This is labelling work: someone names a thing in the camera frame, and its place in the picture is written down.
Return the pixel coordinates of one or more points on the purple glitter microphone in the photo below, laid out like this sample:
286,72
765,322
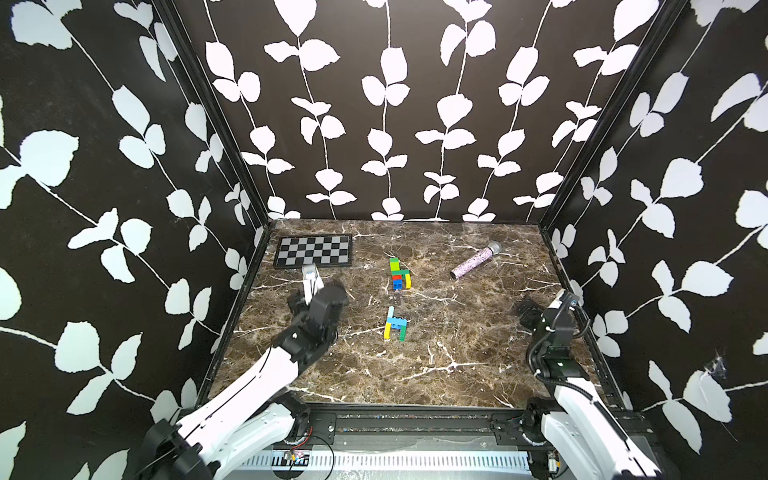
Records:
480,257

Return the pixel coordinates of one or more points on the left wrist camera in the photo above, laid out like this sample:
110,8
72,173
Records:
312,282

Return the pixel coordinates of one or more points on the white perforated strip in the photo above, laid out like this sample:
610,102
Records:
512,462

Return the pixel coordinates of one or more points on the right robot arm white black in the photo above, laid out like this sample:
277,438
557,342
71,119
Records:
573,419

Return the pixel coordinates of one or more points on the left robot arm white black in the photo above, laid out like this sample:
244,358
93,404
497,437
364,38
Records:
217,438

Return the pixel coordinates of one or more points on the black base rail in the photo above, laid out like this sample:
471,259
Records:
326,421

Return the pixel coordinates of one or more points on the dark green long lego brick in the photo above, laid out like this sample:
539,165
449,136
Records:
401,273

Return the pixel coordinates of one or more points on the black white checkerboard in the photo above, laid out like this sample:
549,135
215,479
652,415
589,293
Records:
333,250

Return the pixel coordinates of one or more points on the light blue long lego brick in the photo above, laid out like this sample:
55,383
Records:
397,323

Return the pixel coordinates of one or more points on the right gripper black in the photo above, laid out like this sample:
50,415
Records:
537,312

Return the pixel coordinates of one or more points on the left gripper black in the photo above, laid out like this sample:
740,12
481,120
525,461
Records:
296,306

